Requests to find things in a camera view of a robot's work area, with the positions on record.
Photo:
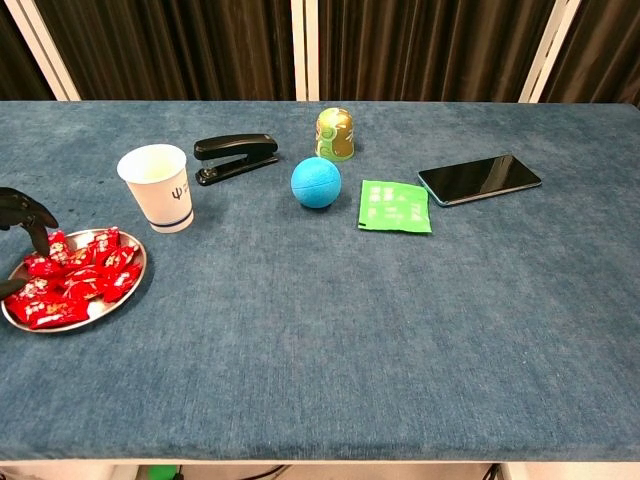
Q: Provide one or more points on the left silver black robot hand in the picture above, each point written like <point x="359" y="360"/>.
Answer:
<point x="25" y="207"/>

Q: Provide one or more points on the heap of red candies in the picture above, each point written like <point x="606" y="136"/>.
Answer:
<point x="75" y="290"/>

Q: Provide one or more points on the white paper cup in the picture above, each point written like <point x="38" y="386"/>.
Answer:
<point x="165" y="200"/>

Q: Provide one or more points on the round metal plate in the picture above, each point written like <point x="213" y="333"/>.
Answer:
<point x="80" y="238"/>

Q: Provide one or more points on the black pleated curtain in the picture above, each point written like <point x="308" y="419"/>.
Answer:
<point x="430" y="50"/>
<point x="175" y="50"/>
<point x="600" y="55"/>
<point x="15" y="60"/>

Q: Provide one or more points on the black stapler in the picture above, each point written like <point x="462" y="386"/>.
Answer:
<point x="235" y="145"/>

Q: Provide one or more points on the blue foam ball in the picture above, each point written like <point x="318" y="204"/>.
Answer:
<point x="316" y="182"/>

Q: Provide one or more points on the bright green object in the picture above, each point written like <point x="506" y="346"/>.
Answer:
<point x="164" y="472"/>

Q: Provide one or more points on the blue table cloth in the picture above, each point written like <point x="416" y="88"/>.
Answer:
<point x="320" y="325"/>

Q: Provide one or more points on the green gold domed tin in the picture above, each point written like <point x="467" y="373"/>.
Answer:
<point x="335" y="135"/>

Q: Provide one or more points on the green sachet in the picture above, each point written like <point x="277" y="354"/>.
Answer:
<point x="395" y="207"/>

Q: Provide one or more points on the black smartphone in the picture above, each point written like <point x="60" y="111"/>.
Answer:
<point x="480" y="179"/>

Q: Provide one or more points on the white frame post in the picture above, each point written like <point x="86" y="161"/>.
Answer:
<point x="547" y="55"/>
<point x="45" y="55"/>
<point x="305" y="50"/>

